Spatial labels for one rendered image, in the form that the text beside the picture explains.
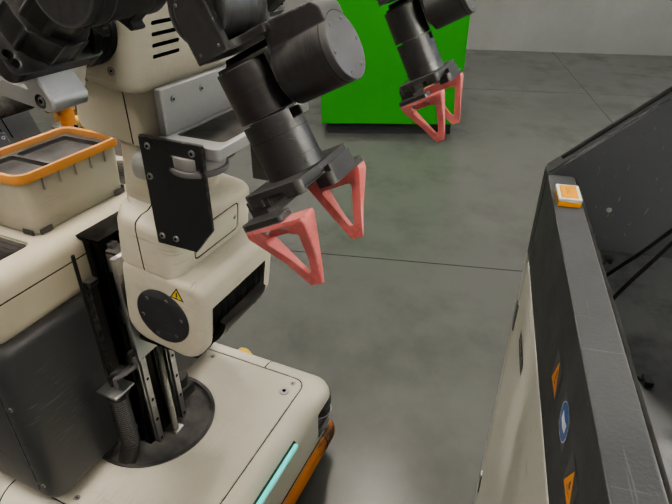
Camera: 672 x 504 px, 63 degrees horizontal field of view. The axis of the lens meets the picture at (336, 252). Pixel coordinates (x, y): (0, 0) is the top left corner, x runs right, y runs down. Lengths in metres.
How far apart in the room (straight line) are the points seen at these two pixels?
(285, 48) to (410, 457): 1.33
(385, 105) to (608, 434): 3.52
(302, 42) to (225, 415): 1.05
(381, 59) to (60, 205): 2.97
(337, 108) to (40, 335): 3.08
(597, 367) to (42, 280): 0.85
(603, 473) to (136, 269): 0.71
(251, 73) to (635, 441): 0.42
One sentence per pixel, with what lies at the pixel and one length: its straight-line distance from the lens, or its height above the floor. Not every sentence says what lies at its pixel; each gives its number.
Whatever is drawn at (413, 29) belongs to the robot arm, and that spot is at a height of 1.14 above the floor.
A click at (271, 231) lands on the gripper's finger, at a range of 0.49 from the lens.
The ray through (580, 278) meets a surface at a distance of 0.64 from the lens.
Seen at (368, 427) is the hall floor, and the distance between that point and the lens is 1.70.
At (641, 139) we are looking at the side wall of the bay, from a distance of 0.90.
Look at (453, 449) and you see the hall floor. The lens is 1.68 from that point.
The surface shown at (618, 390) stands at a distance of 0.52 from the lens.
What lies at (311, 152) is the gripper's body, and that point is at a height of 1.10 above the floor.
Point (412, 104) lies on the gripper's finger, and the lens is 0.85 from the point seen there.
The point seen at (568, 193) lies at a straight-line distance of 0.81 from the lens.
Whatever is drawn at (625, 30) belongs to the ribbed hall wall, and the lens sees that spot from 7.34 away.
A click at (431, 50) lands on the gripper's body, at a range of 0.88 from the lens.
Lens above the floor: 1.28
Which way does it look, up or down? 31 degrees down
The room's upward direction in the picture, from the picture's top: straight up
